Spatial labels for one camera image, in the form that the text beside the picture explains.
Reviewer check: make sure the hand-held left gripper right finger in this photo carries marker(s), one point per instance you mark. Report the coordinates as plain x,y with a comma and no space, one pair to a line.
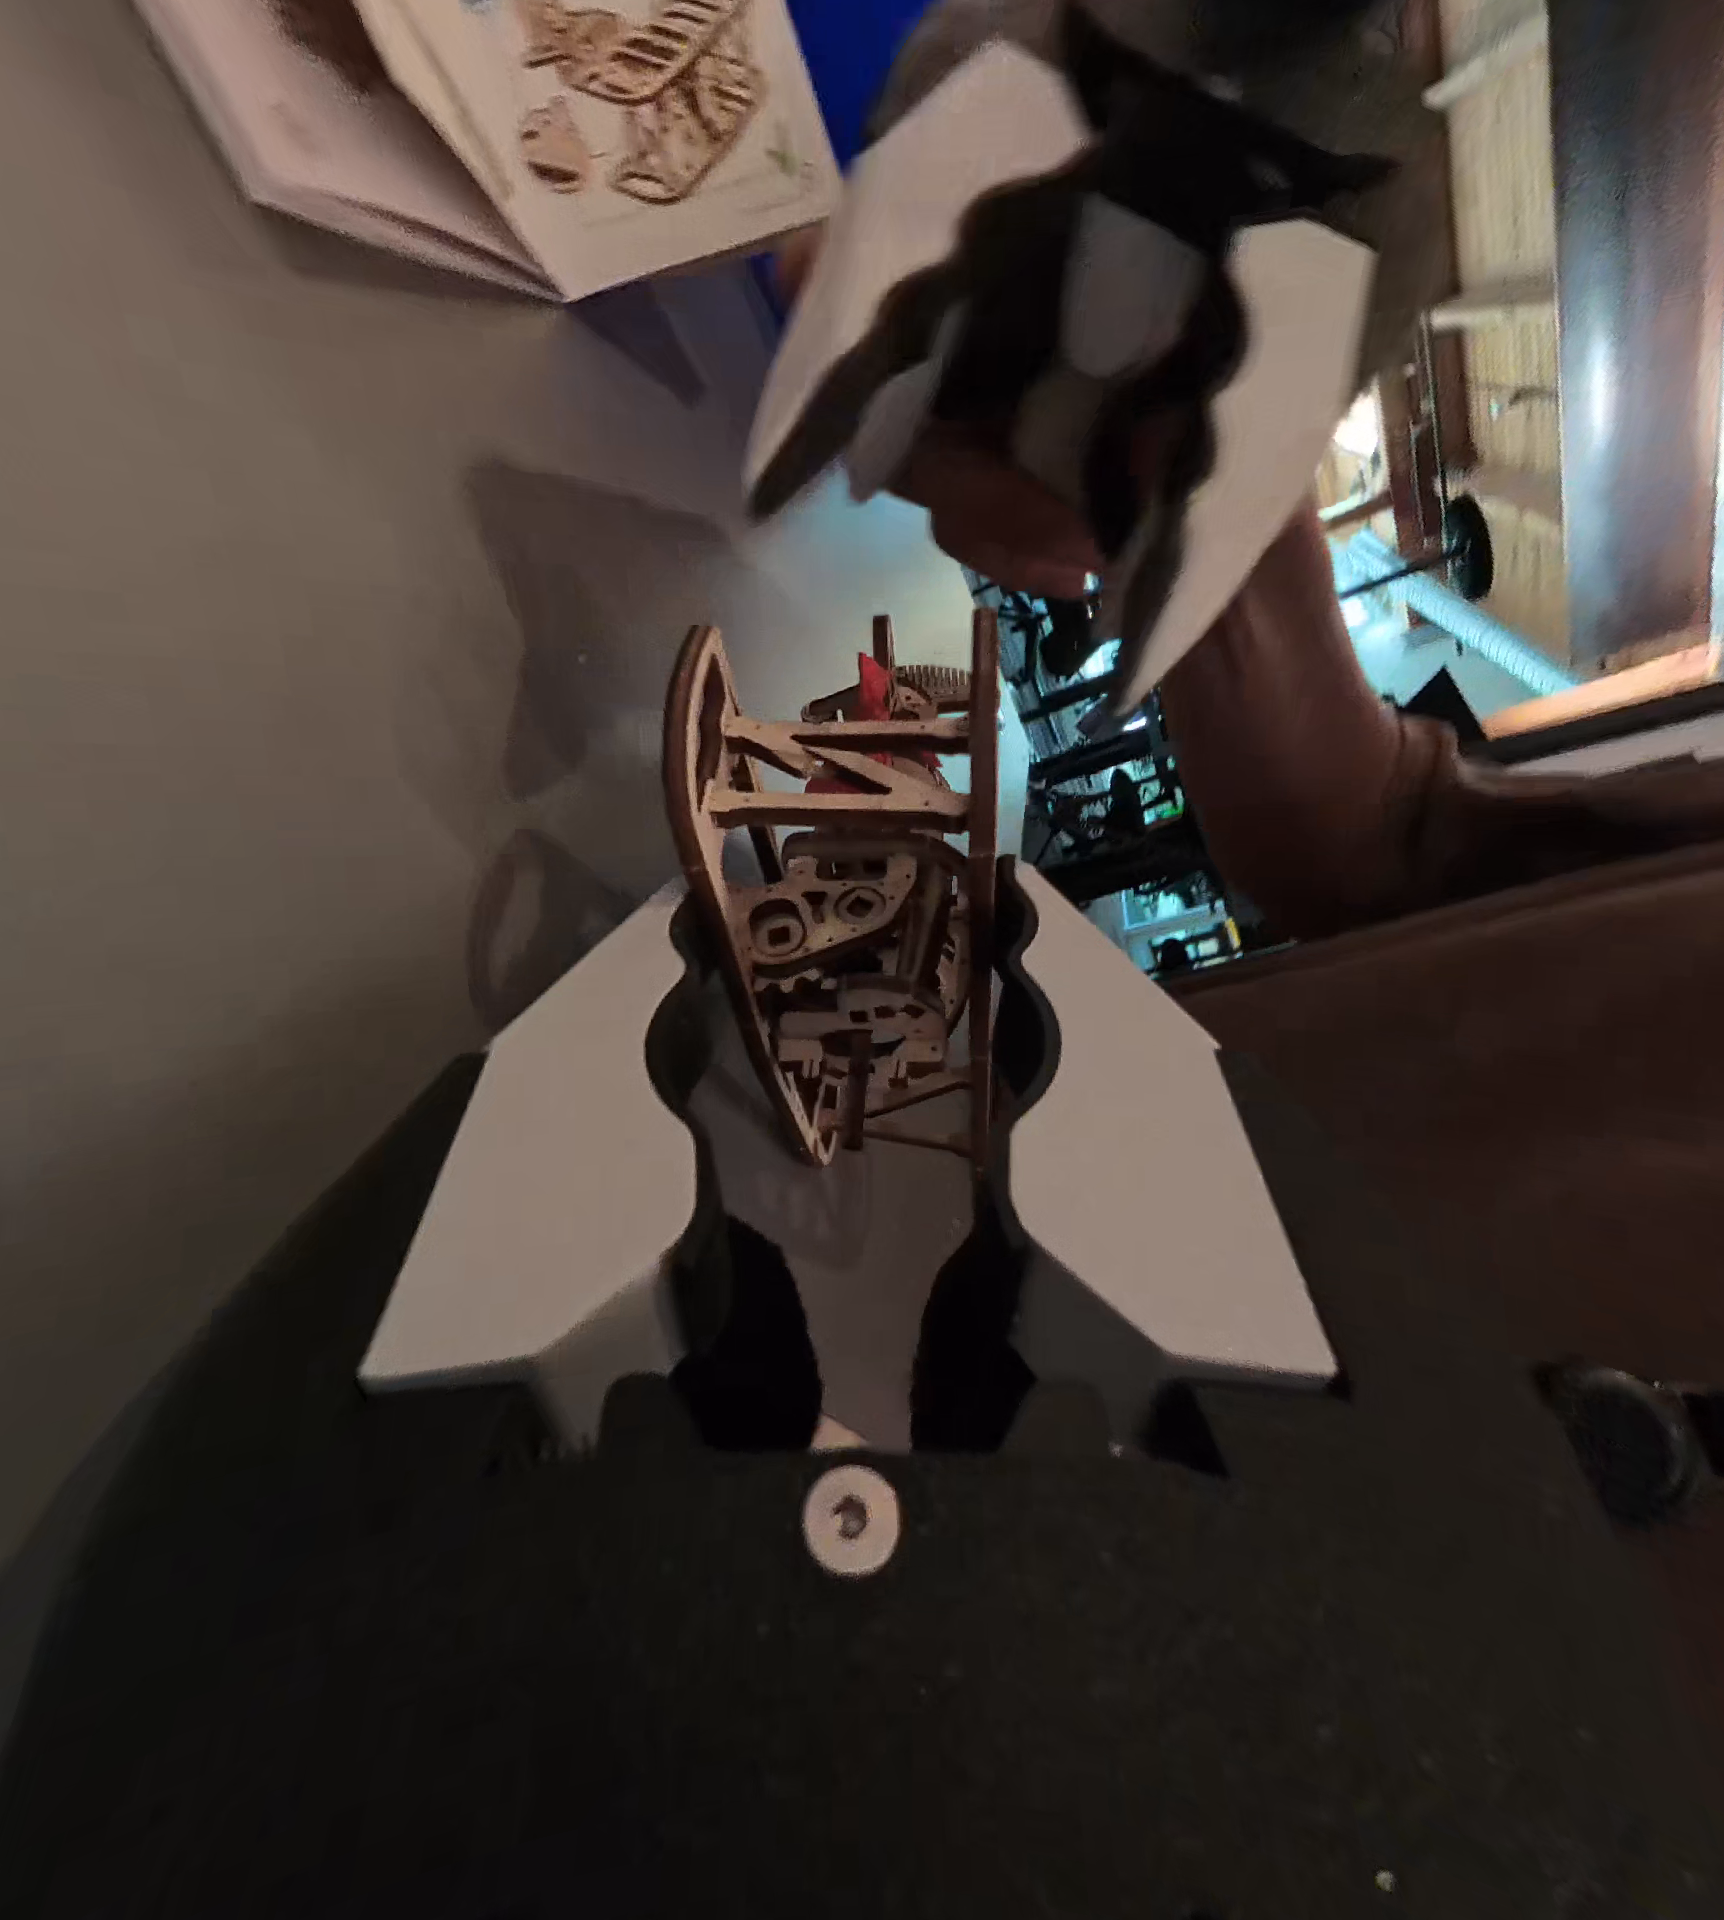
1162,1200

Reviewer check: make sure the blue object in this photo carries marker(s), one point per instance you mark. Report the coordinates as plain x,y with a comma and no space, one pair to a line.
832,73

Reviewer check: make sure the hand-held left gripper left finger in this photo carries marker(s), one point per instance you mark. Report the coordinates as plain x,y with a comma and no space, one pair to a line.
532,1200

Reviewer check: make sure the model instruction booklet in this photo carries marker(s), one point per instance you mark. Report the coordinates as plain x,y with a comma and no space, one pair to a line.
621,136

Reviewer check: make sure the person's right forearm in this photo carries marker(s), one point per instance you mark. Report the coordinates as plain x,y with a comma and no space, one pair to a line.
1297,720

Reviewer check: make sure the black ceiling lamp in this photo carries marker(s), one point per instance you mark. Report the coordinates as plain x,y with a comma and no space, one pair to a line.
1470,543

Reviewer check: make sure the black office chair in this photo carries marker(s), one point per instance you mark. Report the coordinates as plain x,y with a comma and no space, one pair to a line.
1117,810

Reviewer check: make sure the flexible ribbed duct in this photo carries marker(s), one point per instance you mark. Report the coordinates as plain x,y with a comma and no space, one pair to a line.
1477,638

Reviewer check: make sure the grey desk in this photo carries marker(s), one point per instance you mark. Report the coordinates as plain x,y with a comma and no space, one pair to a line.
202,750

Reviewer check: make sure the person's right hand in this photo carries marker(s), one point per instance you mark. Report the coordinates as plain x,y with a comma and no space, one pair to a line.
1012,517

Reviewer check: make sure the wooden mechanical model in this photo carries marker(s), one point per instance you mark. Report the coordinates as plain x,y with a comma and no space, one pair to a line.
832,930

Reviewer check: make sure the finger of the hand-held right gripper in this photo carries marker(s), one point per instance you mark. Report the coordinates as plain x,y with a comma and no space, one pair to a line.
1290,391
909,194

